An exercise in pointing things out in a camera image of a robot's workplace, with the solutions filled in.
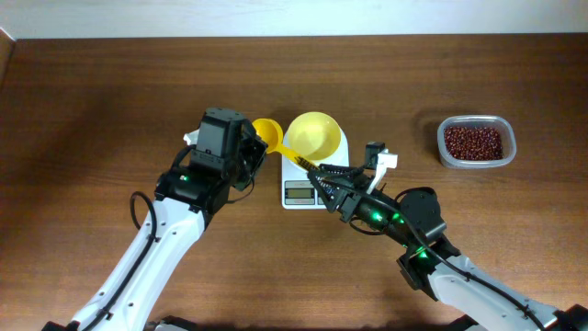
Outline clear plastic container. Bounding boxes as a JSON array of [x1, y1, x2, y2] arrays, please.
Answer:
[[437, 115, 517, 169]]

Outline white digital kitchen scale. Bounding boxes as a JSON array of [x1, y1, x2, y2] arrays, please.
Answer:
[[281, 131, 349, 210]]

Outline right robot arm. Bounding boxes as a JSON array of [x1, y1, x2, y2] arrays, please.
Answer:
[[308, 165, 587, 330]]

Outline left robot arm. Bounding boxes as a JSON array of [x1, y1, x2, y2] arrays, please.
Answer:
[[64, 108, 267, 331]]

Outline red beans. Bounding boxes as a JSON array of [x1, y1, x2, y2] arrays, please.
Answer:
[[444, 127, 503, 161]]

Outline right black cable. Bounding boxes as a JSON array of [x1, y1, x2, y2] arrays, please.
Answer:
[[316, 174, 548, 331]]

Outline yellow measuring scoop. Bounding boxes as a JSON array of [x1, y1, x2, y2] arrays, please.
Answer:
[[253, 119, 318, 171]]

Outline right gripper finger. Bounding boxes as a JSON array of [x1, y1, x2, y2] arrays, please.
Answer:
[[319, 164, 365, 177], [307, 169, 339, 212]]

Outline pale yellow bowl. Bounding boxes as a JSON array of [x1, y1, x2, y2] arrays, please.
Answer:
[[286, 111, 342, 161]]

